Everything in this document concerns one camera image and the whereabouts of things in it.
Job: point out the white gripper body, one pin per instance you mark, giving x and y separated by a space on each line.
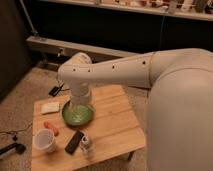
80 95

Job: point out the green ceramic bowl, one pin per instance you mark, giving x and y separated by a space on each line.
76 114

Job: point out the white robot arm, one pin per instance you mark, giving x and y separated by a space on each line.
180 104

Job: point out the black power adapter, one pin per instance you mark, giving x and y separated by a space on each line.
55 90

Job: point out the orange carrot toy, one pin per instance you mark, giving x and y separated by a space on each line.
50 126

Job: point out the wooden table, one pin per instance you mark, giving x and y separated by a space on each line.
114 131

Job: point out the small clear bottle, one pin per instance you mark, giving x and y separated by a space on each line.
86 146

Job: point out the black remote control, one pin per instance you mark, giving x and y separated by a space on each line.
74 142

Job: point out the shelf with items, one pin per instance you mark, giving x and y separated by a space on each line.
112 5

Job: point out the long grey baseboard rail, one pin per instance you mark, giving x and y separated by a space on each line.
64 48

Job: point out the black handle tool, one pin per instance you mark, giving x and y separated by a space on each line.
19 148

